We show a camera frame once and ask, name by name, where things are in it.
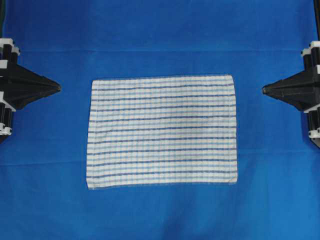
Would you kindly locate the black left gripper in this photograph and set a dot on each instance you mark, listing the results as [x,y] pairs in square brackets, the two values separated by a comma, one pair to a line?
[18,99]

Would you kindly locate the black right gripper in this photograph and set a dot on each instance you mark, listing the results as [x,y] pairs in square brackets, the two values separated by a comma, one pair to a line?
[310,78]

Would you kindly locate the blue white striped towel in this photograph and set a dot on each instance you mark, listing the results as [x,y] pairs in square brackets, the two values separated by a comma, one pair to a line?
[162,130]

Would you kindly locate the blue table cloth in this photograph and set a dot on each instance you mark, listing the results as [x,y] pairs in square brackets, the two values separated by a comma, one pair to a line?
[43,189]

